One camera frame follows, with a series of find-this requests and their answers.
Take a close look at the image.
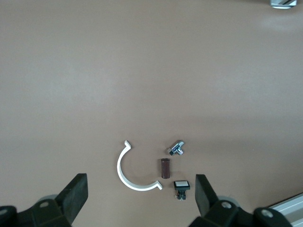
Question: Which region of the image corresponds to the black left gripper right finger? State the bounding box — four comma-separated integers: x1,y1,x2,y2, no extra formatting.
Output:
190,174,255,227

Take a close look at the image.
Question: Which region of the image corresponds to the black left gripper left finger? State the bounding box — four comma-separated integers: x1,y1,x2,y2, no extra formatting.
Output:
33,173,89,227

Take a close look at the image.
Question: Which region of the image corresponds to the white square push button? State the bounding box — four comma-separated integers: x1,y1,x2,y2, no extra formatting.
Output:
172,180,191,201

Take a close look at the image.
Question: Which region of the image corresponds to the white drawer cabinet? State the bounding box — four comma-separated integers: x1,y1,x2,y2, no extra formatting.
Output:
269,192,303,227

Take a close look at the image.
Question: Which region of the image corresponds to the brown cylinder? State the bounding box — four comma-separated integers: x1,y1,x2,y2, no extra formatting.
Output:
158,157,171,179

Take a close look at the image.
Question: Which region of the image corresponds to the white curved pipe clamp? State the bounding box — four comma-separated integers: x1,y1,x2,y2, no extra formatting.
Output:
116,140,163,191

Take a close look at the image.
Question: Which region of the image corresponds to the chrome pipe fitting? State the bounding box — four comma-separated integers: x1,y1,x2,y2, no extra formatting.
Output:
167,140,185,157

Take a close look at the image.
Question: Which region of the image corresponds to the brown table cover sheet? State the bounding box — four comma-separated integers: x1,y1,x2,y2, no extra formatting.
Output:
0,0,303,227

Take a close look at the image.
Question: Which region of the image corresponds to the grey metal bracket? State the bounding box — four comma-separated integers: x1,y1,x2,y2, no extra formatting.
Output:
269,0,299,9

